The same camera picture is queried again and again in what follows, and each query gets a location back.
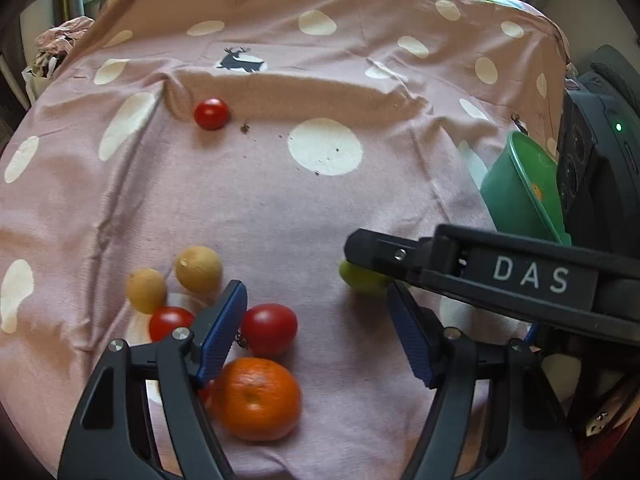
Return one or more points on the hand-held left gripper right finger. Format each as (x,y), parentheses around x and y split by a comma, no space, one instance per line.
(412,335)

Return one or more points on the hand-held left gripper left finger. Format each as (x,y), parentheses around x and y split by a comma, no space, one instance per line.
(222,330)

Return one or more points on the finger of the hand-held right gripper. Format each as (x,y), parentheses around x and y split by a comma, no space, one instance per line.
(385,255)

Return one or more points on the green round fruit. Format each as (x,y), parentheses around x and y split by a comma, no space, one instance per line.
(360,280)

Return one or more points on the large red tomato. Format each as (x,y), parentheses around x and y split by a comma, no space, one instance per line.
(270,330)

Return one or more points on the orange mandarin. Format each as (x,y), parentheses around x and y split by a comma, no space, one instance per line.
(257,400)

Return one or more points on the green plastic bowl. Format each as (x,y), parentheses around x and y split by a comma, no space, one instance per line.
(520,195)

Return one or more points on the small red tomato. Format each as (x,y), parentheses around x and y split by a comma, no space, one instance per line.
(211,114)
(167,322)

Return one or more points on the large tan longan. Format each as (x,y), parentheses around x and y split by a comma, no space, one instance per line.
(198,270)

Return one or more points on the small tan longan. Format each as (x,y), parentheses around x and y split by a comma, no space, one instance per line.
(146,290)

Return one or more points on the pink polka-dot deer blanket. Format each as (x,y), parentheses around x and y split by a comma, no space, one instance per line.
(300,210)

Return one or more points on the brown wooden object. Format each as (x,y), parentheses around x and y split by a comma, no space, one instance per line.
(607,407)

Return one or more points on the light blue pillow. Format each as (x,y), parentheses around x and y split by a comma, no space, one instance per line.
(505,3)

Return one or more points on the pink crumpled cloth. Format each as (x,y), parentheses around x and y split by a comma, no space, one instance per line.
(65,35)

